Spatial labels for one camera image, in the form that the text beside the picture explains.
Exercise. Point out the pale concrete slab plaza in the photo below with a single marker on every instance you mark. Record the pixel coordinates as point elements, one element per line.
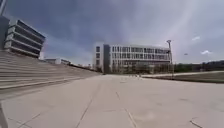
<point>126,100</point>

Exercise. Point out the row of trees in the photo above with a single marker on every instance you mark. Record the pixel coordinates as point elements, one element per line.
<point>200,66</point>

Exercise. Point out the grey building with horizontal bands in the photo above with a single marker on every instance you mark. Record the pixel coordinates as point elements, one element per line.
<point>25,38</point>

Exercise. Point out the lamp pole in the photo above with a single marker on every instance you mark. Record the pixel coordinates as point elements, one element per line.
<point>170,56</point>

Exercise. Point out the low pale building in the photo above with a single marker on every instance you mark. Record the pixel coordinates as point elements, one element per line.
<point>57,61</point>

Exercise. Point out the wide concrete steps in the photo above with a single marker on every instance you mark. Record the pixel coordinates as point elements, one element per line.
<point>30,71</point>

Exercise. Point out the large white building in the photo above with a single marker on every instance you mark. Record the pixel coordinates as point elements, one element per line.
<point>133,58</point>

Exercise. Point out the grass area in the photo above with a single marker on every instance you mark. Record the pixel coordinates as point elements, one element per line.
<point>200,77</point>

